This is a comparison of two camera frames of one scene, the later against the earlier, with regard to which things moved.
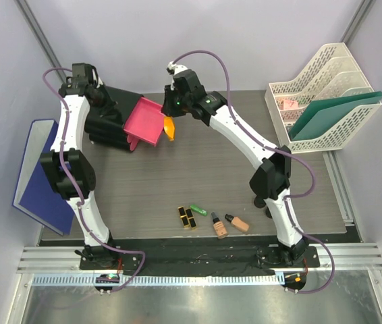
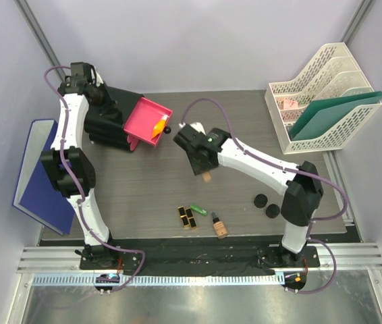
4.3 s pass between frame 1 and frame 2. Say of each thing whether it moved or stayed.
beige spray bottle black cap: stayed
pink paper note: stayed
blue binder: stayed
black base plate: stayed
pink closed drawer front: stayed
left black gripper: stayed
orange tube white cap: moved
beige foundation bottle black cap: moved
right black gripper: moved
